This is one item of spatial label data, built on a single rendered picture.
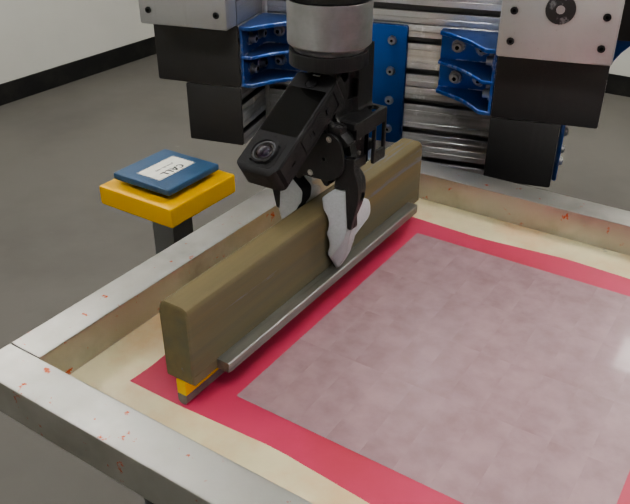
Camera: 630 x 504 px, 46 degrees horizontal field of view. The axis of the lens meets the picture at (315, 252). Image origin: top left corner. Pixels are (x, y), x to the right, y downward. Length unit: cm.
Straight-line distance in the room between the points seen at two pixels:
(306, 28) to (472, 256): 34
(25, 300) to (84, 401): 202
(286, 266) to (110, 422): 21
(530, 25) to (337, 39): 37
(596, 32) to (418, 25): 27
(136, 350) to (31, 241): 228
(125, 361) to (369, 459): 24
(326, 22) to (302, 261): 22
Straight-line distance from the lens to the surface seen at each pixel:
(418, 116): 114
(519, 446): 63
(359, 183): 68
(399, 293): 78
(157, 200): 98
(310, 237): 70
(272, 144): 64
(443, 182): 95
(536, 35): 96
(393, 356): 69
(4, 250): 295
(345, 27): 64
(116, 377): 69
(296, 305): 69
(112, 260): 276
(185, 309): 58
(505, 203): 92
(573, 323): 77
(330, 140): 67
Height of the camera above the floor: 138
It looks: 31 degrees down
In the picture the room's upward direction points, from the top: straight up
